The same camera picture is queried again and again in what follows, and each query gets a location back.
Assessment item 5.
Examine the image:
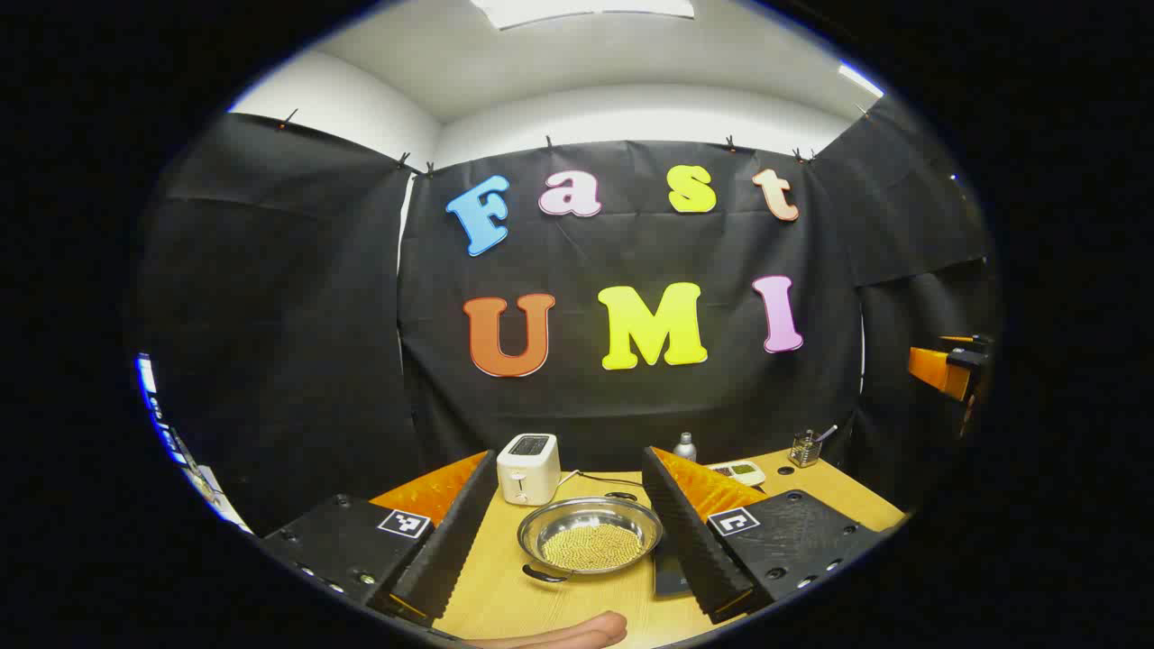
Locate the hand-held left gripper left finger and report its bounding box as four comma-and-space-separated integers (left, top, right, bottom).
257, 450, 499, 625

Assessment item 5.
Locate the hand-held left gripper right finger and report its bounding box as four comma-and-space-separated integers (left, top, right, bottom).
642, 447, 889, 625

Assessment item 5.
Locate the black induction cooktop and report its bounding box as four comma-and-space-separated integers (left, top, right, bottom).
654, 550, 695, 598

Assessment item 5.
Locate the steel pot with beans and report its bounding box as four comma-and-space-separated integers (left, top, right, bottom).
517, 491, 665, 584

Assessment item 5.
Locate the white divided bean tray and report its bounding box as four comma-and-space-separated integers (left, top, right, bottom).
708, 460, 767, 488

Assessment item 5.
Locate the white toaster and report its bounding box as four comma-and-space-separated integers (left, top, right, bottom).
497, 433, 562, 506

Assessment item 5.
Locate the small ceiling light panel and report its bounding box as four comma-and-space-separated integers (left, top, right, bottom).
838, 61, 886, 98

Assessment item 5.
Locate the large ceiling light panel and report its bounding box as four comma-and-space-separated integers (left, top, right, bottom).
471, 0, 697, 31

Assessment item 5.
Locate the black power cable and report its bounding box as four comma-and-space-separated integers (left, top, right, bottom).
559, 469, 646, 489

